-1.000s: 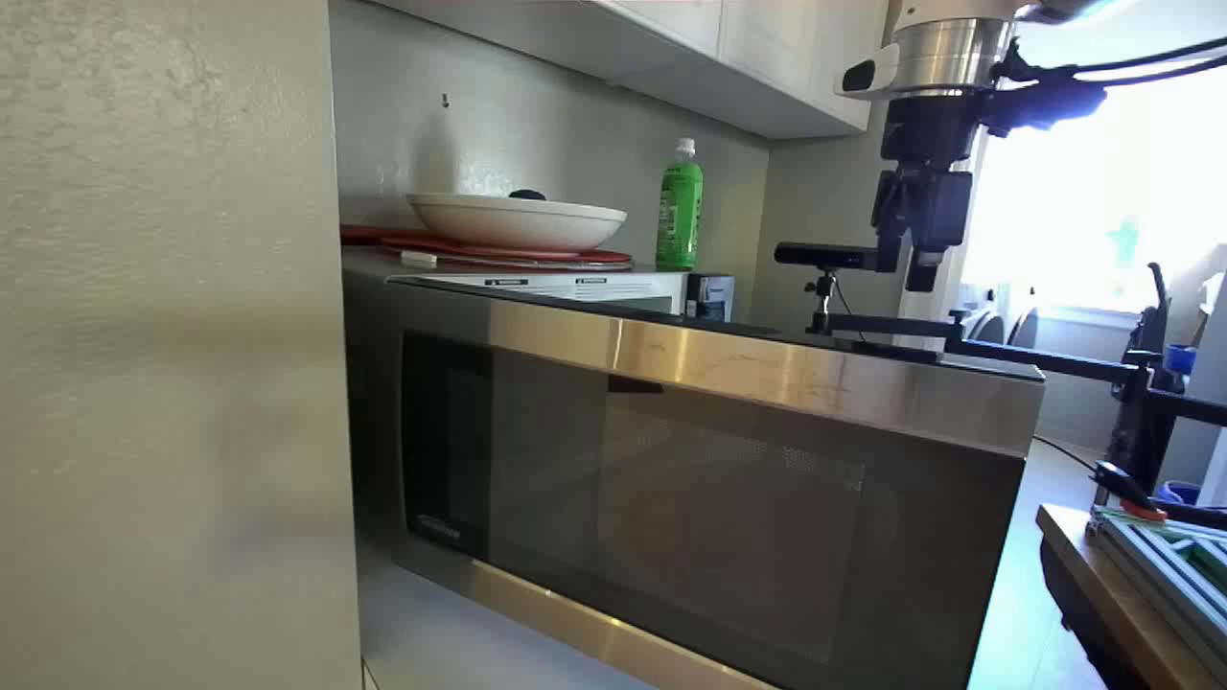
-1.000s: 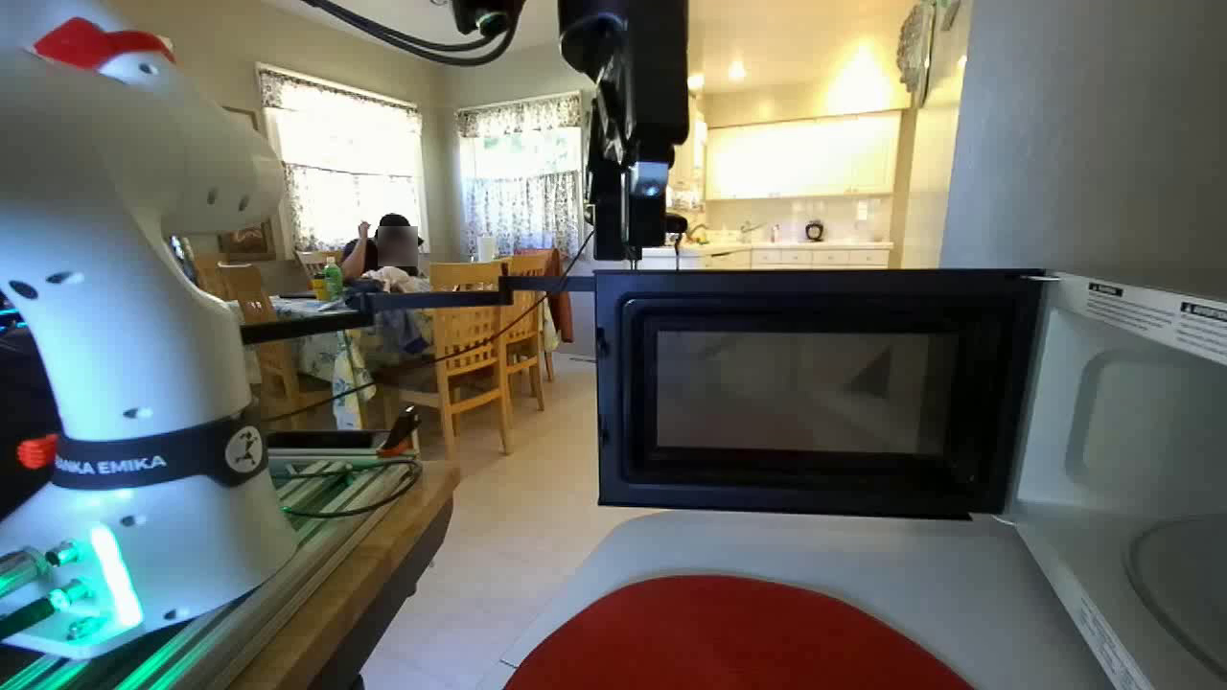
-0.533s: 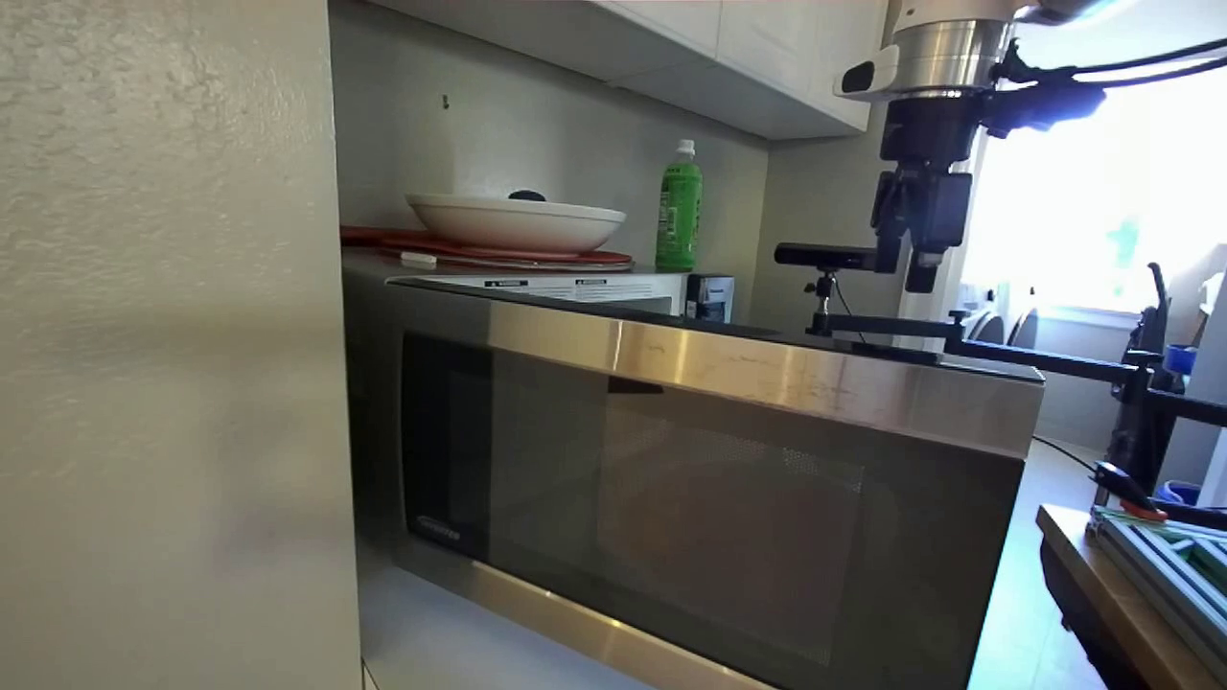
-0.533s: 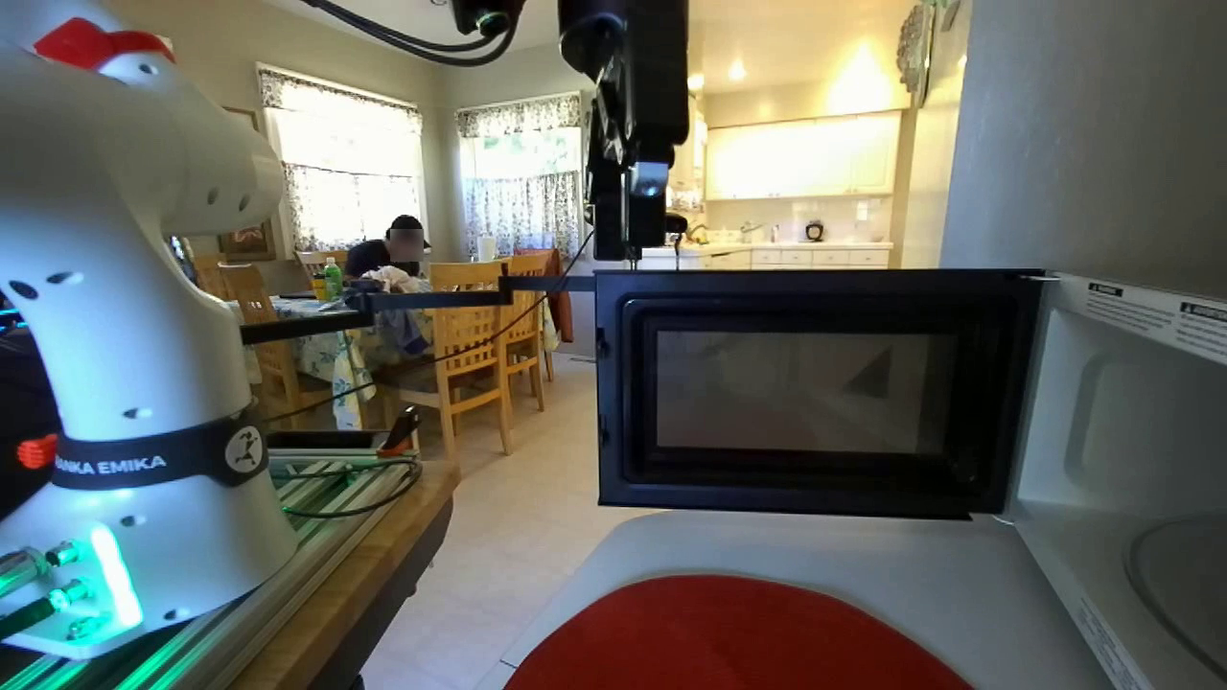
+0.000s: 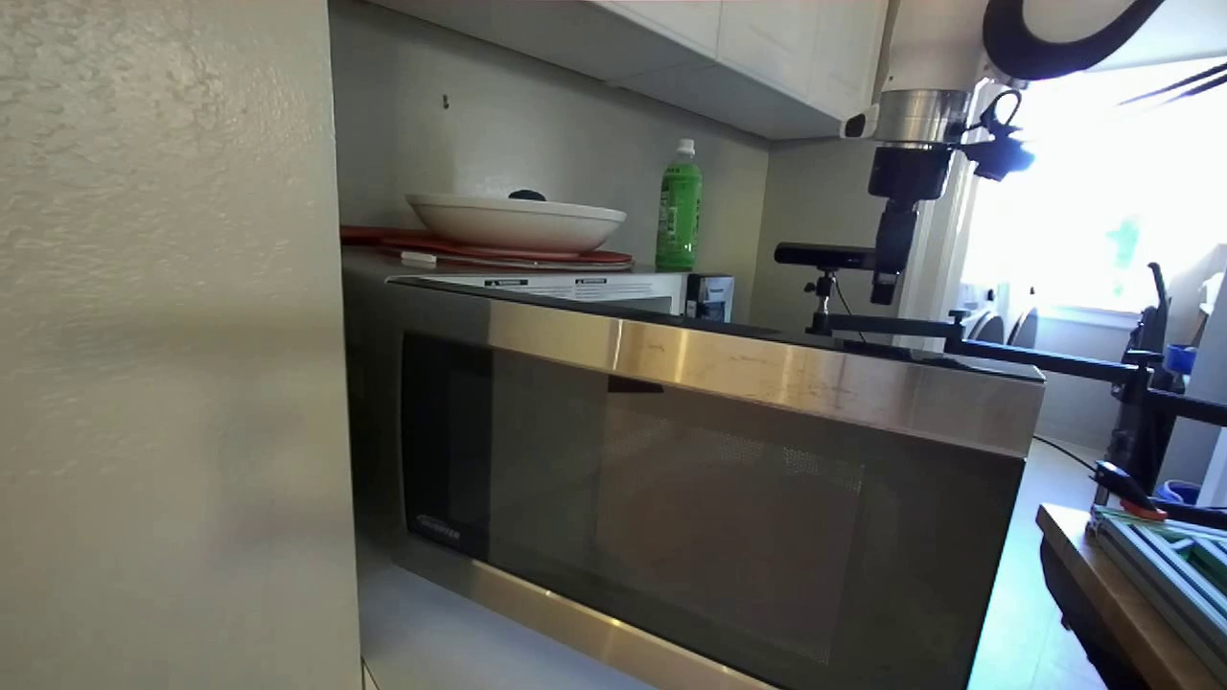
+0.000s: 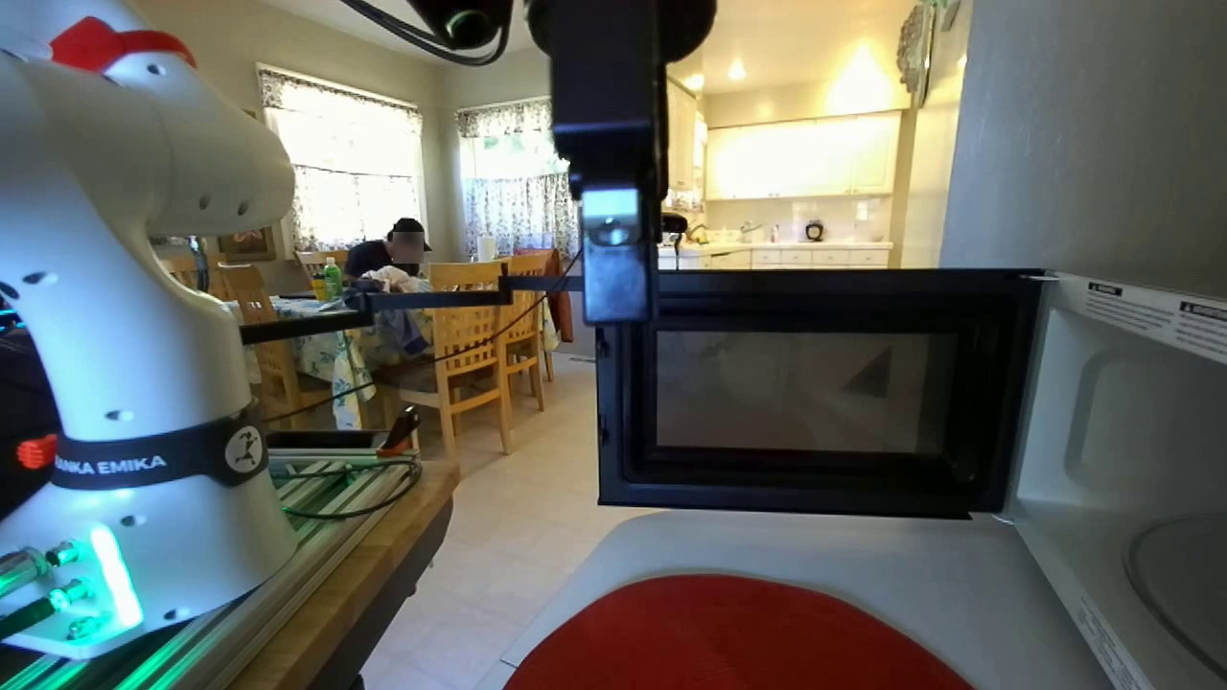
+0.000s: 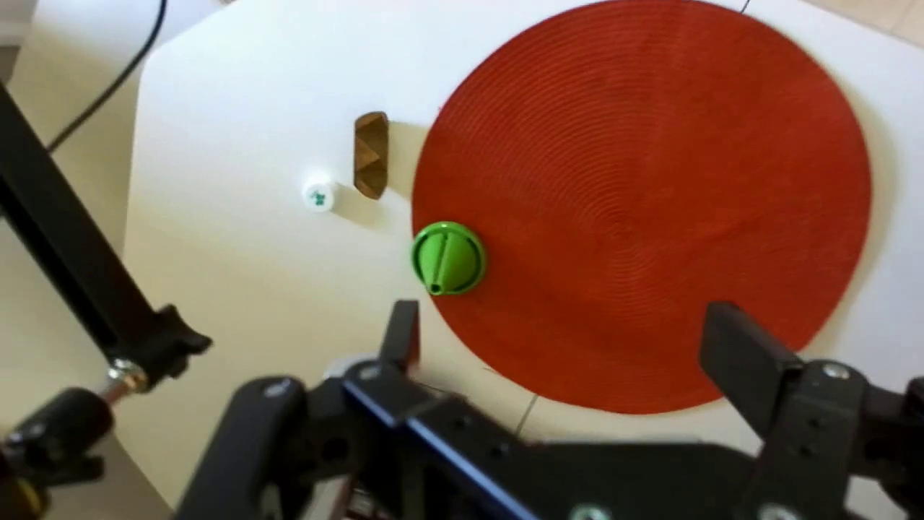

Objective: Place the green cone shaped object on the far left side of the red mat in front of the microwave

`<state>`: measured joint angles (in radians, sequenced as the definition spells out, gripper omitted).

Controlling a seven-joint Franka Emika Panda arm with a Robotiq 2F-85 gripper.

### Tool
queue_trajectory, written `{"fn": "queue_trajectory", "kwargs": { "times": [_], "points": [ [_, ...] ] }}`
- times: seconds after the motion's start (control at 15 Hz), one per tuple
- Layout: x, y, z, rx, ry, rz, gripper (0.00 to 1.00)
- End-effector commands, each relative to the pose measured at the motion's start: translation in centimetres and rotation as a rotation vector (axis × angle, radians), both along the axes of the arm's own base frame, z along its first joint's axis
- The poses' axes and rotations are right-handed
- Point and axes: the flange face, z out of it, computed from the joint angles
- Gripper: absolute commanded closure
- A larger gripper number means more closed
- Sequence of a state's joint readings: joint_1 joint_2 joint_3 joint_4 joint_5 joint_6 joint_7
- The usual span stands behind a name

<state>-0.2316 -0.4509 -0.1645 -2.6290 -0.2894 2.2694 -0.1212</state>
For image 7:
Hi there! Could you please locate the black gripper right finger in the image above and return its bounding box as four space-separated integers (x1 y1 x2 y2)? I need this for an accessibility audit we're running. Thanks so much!
696 300 806 443

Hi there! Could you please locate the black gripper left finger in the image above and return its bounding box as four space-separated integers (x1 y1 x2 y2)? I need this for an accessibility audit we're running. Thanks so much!
374 299 423 377

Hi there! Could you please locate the green cone shaped funnel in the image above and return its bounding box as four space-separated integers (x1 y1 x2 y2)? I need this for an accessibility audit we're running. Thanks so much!
410 221 487 300

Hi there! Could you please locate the round red woven mat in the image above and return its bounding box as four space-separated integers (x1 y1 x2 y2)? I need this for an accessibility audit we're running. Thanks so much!
410 0 874 416

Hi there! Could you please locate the small white ball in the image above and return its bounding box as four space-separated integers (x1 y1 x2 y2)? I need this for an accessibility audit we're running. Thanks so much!
301 170 338 214

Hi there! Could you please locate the faceted brown wooden block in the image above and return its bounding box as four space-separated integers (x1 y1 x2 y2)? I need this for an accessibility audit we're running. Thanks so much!
351 111 392 204

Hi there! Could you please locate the black stand pole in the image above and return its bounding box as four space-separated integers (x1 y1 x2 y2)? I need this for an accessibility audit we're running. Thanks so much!
0 84 214 393

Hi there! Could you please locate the black ball head clamp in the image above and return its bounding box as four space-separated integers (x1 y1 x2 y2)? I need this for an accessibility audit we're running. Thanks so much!
0 360 152 520

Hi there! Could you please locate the black cable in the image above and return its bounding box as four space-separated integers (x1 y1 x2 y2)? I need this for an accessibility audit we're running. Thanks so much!
44 0 171 156

